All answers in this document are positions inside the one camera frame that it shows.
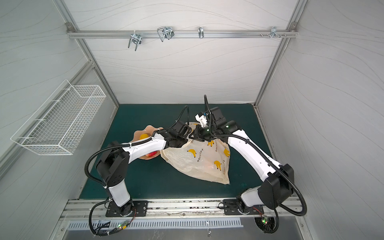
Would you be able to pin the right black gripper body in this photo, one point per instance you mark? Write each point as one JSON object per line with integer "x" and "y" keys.
{"x": 202, "y": 132}

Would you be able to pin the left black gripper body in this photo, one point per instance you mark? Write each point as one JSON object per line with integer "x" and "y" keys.
{"x": 186, "y": 132}

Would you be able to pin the cream plastic banana bag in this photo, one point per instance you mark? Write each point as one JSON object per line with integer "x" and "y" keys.
{"x": 208, "y": 161}

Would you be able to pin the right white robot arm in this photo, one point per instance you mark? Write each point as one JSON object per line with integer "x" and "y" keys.
{"x": 278, "y": 187}

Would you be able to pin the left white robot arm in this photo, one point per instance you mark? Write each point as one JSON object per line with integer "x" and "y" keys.
{"x": 108, "y": 166}

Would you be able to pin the yellow wrinkled lemon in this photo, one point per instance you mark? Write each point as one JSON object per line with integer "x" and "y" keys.
{"x": 144, "y": 136}

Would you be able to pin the green table mat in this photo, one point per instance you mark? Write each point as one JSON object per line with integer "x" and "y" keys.
{"x": 156, "y": 179}

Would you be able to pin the metal clamp hook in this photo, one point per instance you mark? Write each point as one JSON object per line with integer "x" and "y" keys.
{"x": 274, "y": 34}
{"x": 165, "y": 33}
{"x": 135, "y": 40}
{"x": 201, "y": 32}

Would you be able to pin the white vent strip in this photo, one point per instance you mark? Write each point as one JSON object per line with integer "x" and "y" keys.
{"x": 149, "y": 224}

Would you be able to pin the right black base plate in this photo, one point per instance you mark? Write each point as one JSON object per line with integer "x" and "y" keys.
{"x": 233, "y": 207}

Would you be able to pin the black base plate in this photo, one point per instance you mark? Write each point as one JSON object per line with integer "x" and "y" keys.
{"x": 130, "y": 209}
{"x": 233, "y": 207}

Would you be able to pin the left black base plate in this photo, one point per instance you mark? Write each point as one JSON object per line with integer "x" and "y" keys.
{"x": 130, "y": 209}

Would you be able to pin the aluminium top rail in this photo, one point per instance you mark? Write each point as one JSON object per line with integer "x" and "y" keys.
{"x": 179, "y": 34}

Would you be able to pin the white wire basket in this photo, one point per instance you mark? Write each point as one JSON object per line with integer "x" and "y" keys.
{"x": 58, "y": 125}

